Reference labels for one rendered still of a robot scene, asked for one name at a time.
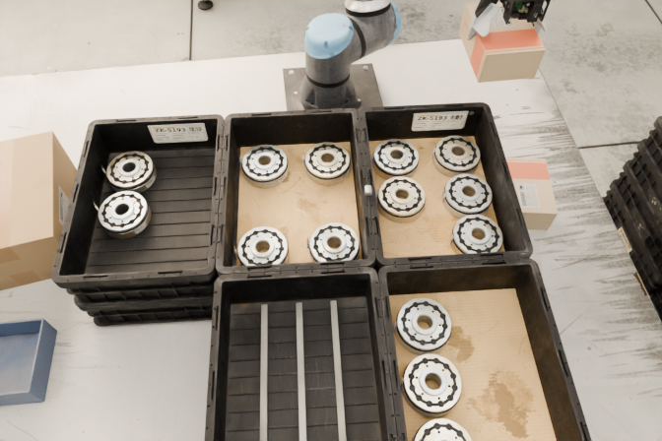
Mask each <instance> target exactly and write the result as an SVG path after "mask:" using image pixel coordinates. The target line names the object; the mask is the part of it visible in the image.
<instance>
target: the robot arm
mask: <svg viewBox="0 0 662 441"><path fill-rule="evenodd" d="M499 1H500V2H501V3H502V6H503V8H504V13H503V16H502V17H503V19H504V21H505V23H506V24H508V21H509V19H511V20H512V19H518V20H526V21H527V23H532V25H533V27H534V28H535V30H536V32H537V33H539V31H540V29H541V28H542V30H543V31H544V32H546V28H545V26H544V23H543V20H544V17H545V15H546V12H547V10H548V7H549V4H550V2H551V0H499ZM544 1H546V3H547V5H546V8H545V10H544V11H543V4H544ZM497 2H498V0H480V3H479V5H478V7H477V9H476V11H475V14H474V16H473V19H472V21H471V24H470V27H469V30H468V35H467V38H468V40H470V39H471V38H472V37H473V36H474V35H475V34H476V32H477V33H478V34H479V35H480V36H481V37H485V36H487V35H488V33H489V32H490V30H491V22H492V20H493V18H494V17H495V16H496V15H497V13H498V11H499V6H498V5H497ZM345 9H346V15H345V16H344V15H342V14H338V13H333V14H332V15H330V14H329V13H327V14H323V15H320V16H318V17H316V18H315V19H313V20H312V21H311V22H310V23H309V25H308V26H307V28H306V32H305V39H304V48H305V77H304V79H303V82H302V84H301V87H300V90H299V100H300V102H301V104H302V105H303V107H304V108H305V109H307V110H312V109H334V108H351V107H352V105H353V104H354V102H355V88H354V85H353V82H352V80H351V77H350V70H351V64H352V63H354V62H356V61H358V60H360V59H362V58H364V57H366V56H368V55H370V54H371V53H373V52H375V51H377V50H379V49H382V48H384V47H386V46H387V45H388V44H390V43H392V42H393V41H394V40H395V39H396V38H397V37H398V35H399V32H400V30H401V16H400V13H399V12H397V9H398V8H397V6H396V5H395V4H394V3H393V2H392V1H391V0H346V1H345Z"/></svg>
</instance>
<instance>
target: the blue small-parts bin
mask: <svg viewBox="0 0 662 441"><path fill-rule="evenodd" d="M56 336H57V330H56V329H55V328H53V327H52V326H51V325H50V324H49V323H48V322H47V321H46V320H45V319H43V318H39V319H30V320H19V321H9V322H0V407H2V406H11V405H21V404H30V403H40V402H44V401H45V395H46V390H47V384H48V379H49V373H50V368H51V362H52V357H53V352H54V347H55V341H56Z"/></svg>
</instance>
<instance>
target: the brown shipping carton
mask: <svg viewBox="0 0 662 441"><path fill-rule="evenodd" d="M76 173H77V169H76V167H75V165H74V164H73V162H72V161H71V160H70V158H69V157H68V155H67V154H66V152H65V150H64V149H63V147H62V146H61V144H60V142H59V141H58V139H57V138H56V136H55V134H54V133H53V131H49V132H44V133H39V134H35V135H30V136H26V137H21V138H16V139H11V140H6V141H1V142H0V290H4V289H8V288H13V287H17V286H21V285H25V284H32V283H36V282H40V281H44V280H49V279H51V273H52V269H53V265H54V261H55V257H56V253H57V249H58V245H59V241H60V237H61V233H62V229H63V225H64V221H65V217H66V213H67V209H68V205H69V201H70V197H71V193H72V189H73V185H74V181H75V177H76Z"/></svg>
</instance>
